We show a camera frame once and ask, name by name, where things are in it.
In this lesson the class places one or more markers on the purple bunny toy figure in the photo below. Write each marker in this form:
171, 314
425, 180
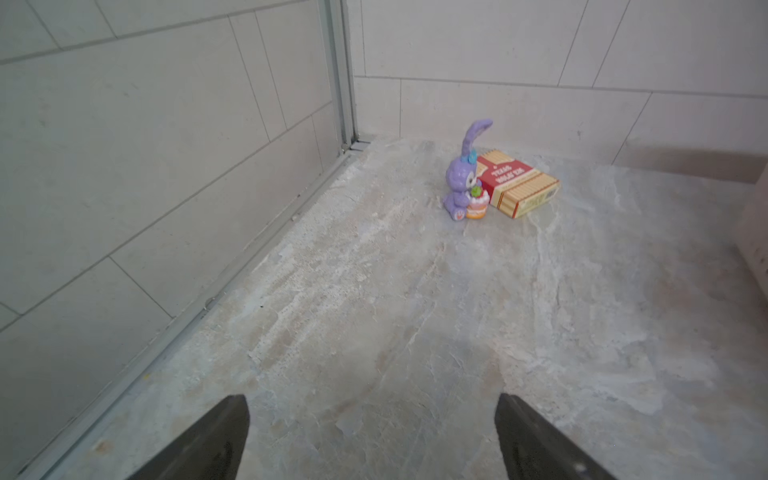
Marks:
461, 174

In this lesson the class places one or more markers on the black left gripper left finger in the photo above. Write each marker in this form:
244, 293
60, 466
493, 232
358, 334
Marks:
212, 448

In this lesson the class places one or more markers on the red striped card box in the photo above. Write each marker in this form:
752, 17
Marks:
515, 188

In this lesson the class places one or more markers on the white plastic perforated basket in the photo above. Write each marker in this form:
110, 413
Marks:
752, 231

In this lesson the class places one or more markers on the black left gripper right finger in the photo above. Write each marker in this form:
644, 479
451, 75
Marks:
533, 448

